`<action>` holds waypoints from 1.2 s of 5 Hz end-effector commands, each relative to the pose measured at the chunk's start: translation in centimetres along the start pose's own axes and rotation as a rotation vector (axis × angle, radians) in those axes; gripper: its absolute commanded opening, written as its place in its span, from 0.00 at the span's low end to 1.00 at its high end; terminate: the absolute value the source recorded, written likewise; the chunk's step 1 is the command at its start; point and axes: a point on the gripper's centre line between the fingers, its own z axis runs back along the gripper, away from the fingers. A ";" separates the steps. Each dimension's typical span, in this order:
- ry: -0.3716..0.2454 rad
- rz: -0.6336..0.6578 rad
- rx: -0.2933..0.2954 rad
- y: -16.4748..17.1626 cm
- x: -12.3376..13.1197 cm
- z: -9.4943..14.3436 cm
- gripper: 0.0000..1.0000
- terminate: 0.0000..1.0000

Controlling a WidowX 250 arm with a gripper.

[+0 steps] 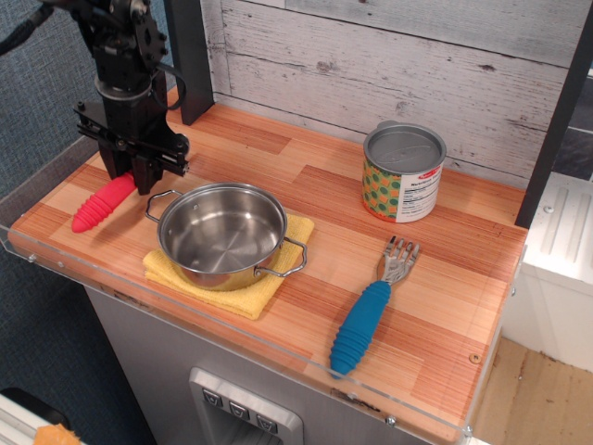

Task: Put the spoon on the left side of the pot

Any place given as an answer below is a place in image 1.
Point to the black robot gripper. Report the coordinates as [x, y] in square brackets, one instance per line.
[132, 133]

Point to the red handled metal spoon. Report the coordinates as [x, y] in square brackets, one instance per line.
[102, 203]

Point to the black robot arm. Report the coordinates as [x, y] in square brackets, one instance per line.
[137, 91]

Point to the stainless steel pot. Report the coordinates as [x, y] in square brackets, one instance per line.
[226, 236]

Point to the clear acrylic table guard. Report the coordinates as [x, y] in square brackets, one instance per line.
[35, 220]

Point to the yellow folded cloth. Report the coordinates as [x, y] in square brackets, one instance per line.
[249, 301]

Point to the grey cabinet with dispenser panel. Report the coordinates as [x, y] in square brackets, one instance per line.
[207, 376]

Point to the toy food can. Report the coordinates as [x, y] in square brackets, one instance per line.
[402, 167]

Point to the orange and black object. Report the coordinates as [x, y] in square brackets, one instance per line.
[27, 420]

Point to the white plastic unit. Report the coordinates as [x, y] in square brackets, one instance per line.
[549, 309]

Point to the blue handled metal fork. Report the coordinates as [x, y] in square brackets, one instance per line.
[356, 333]

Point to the dark vertical post right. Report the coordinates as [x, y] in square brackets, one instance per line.
[570, 92]

